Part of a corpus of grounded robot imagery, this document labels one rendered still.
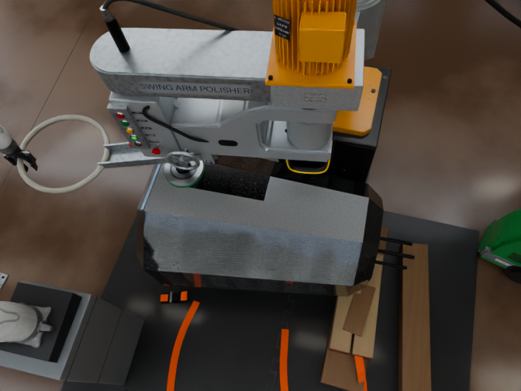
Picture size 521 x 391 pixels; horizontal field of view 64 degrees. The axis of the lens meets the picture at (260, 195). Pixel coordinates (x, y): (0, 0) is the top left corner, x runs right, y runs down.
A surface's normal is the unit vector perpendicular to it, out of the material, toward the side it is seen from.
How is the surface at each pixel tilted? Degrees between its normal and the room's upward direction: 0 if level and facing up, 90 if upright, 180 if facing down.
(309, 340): 0
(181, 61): 0
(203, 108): 4
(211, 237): 45
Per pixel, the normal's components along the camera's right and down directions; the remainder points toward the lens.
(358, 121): -0.08, -0.43
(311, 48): -0.12, 0.90
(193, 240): -0.19, 0.32
